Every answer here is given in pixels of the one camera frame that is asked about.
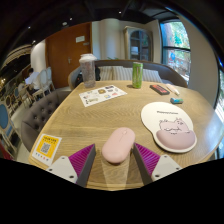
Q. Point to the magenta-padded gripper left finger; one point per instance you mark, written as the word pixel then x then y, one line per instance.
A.
pixel 80 161

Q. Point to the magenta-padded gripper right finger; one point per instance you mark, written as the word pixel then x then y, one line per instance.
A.
pixel 148 160

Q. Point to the pink computer mouse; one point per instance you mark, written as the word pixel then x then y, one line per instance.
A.
pixel 118 145

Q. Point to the white mouse pad pink rest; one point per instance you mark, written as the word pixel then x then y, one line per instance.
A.
pixel 170 125

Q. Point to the yellow code card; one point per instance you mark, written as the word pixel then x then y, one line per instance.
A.
pixel 46 148

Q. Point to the grey tufted chair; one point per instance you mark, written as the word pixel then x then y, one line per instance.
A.
pixel 40 116

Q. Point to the small teal pack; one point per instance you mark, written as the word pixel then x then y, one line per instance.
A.
pixel 176 100

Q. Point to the white sticker sheet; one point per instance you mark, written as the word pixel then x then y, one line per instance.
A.
pixel 101 95

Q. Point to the flat black red box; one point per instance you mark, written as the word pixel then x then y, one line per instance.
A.
pixel 159 89

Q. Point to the white tube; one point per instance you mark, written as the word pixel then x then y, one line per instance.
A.
pixel 172 89

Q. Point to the black backpack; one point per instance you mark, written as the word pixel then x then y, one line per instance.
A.
pixel 79 78

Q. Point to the striped cushion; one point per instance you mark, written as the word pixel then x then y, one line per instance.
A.
pixel 123 73
pixel 106 73
pixel 152 76

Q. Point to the green drink can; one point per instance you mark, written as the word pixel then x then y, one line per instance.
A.
pixel 137 75

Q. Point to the grey curved sofa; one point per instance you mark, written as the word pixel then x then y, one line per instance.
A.
pixel 166 71

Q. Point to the clear shaker bottle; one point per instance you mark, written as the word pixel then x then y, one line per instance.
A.
pixel 88 71

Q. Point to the group of dining chairs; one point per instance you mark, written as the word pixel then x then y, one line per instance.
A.
pixel 43 78

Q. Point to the person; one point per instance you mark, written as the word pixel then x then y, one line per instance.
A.
pixel 32 77

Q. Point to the brown wooden door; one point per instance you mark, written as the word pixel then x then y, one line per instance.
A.
pixel 63 50

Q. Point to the dark framed window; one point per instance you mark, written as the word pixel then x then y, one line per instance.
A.
pixel 175 50

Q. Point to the glass door cabinet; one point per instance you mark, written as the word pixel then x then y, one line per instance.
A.
pixel 138 43

